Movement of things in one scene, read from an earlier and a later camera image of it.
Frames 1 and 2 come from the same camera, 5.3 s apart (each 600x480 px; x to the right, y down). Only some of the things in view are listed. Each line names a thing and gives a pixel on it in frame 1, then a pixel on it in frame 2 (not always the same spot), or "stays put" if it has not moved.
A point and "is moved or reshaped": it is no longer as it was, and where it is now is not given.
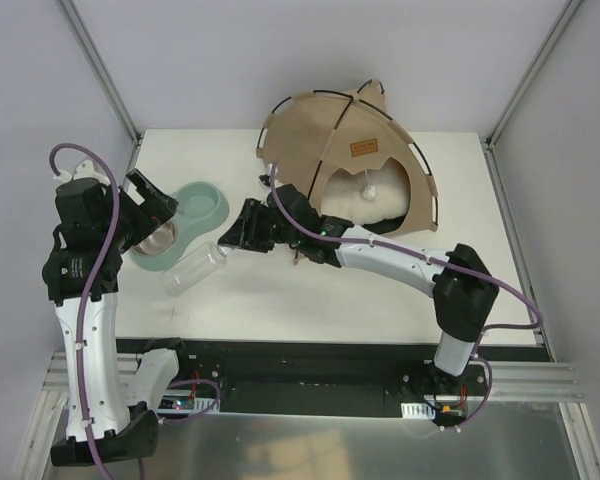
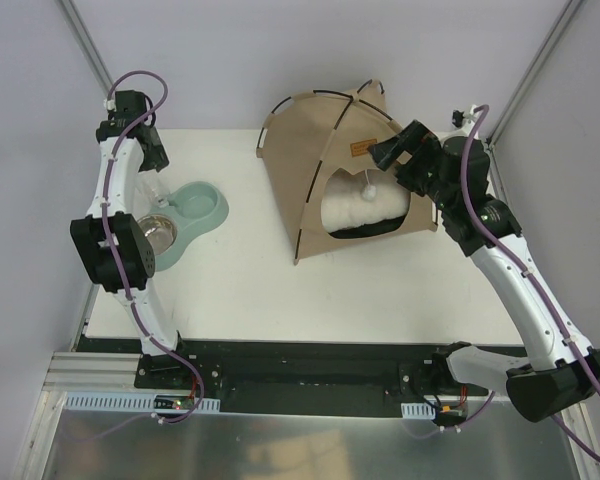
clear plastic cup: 196,266 is moved or reshaped
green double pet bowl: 201,206 stays put
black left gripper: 143,209 -> 155,151
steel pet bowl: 159,241 stays put
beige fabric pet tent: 311,135 stays put
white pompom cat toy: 369,191 stays put
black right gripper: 256,226 -> 407,147
